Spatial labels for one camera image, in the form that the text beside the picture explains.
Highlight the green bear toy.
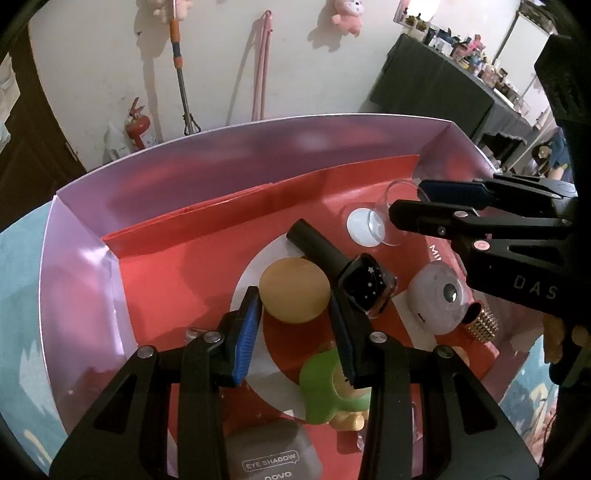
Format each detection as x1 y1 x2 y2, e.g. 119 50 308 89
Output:
298 342 372 431

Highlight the white plastic bottle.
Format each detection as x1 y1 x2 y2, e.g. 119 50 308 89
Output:
102 122 130 164

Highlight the blue moon-and-star blanket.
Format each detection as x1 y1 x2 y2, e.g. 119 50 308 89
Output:
0 203 561 480

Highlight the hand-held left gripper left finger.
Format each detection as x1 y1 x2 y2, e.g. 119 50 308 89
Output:
48 285 264 480

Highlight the orange-handled mop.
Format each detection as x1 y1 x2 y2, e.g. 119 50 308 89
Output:
168 0 202 136

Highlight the lavender cardboard box red inside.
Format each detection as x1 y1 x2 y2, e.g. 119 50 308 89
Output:
39 114 504 480

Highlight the beige hanging organizer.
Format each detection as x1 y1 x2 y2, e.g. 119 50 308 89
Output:
0 54 21 125

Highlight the row of cosmetics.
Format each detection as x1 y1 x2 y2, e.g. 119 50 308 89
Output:
402 9 532 109

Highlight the pink plush pig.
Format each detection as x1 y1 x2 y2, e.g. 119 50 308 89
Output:
331 0 365 35

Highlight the red fire extinguisher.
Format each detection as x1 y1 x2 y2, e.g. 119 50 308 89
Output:
126 97 158 152

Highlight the table with dark cloth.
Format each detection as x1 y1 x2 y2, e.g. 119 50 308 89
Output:
368 33 546 167

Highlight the person's right hand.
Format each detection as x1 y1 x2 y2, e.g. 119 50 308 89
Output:
542 313 568 367

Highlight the brown earbud case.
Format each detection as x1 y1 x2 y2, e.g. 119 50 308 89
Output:
224 418 324 480

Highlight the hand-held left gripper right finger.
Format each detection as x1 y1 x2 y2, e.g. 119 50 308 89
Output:
329 291 541 480

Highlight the orange egg-shaped sponge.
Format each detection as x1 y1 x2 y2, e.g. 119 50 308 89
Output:
259 257 332 324

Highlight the pink round case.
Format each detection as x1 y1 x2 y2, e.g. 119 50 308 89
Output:
406 263 483 335

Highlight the clear glass cup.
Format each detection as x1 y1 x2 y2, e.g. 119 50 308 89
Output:
367 179 428 247

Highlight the dark brown door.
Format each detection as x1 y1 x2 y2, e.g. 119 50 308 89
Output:
0 28 88 232

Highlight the gold studded cylinder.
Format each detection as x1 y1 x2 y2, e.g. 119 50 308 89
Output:
462 302 499 343

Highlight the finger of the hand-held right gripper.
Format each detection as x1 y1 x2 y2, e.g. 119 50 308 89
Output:
418 173 578 217
388 199 573 241

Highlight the pink pole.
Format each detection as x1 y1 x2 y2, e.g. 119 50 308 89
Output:
253 10 273 121

